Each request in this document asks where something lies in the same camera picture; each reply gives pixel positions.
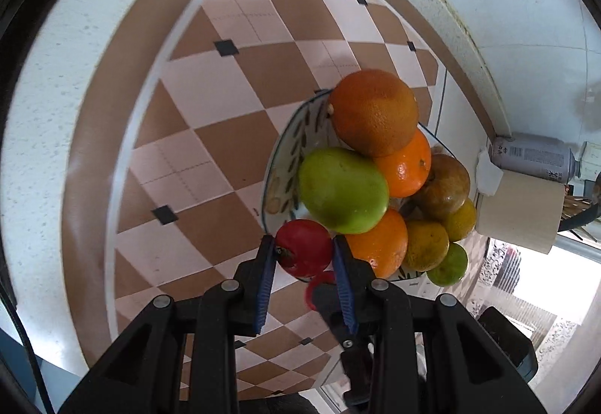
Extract small red tomato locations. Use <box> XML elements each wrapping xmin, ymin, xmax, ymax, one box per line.
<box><xmin>275</xmin><ymin>219</ymin><xmax>333</xmax><ymax>279</ymax></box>

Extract green apple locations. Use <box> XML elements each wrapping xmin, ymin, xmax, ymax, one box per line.
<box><xmin>427</xmin><ymin>243</ymin><xmax>468</xmax><ymax>287</ymax></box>
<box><xmin>297</xmin><ymin>147</ymin><xmax>389</xmax><ymax>234</ymax></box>

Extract yellow citrus fruit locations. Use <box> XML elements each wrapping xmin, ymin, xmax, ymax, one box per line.
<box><xmin>402</xmin><ymin>221</ymin><xmax>450</xmax><ymax>272</ymax></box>
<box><xmin>441</xmin><ymin>199</ymin><xmax>477</xmax><ymax>242</ymax></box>

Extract bright orange tangerine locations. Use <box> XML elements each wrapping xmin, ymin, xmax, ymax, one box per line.
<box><xmin>374</xmin><ymin>129</ymin><xmax>432</xmax><ymax>199</ymax></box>

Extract brown-red round fruit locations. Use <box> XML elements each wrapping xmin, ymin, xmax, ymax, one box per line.
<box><xmin>412</xmin><ymin>154</ymin><xmax>471</xmax><ymax>220</ymax></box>

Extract patterned ceramic fruit plate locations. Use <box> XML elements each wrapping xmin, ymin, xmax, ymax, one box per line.
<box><xmin>261</xmin><ymin>91</ymin><xmax>456</xmax><ymax>282</ymax></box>

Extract dark orange rough orange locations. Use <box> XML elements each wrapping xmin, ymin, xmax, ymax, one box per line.
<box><xmin>328</xmin><ymin>69</ymin><xmax>419</xmax><ymax>157</ymax></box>

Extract black smartphone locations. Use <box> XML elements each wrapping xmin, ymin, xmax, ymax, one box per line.
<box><xmin>478</xmin><ymin>306</ymin><xmax>539</xmax><ymax>382</ymax></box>

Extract beige utensil holder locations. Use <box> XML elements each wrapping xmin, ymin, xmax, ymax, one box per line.
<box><xmin>476</xmin><ymin>171</ymin><xmax>565</xmax><ymax>254</ymax></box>

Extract checkered brown counter mat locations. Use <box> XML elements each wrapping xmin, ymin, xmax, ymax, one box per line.
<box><xmin>60</xmin><ymin>0</ymin><xmax>499</xmax><ymax>403</ymax></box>

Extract silver spray can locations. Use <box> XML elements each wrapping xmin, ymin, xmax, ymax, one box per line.
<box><xmin>491</xmin><ymin>133</ymin><xmax>580</xmax><ymax>184</ymax></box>

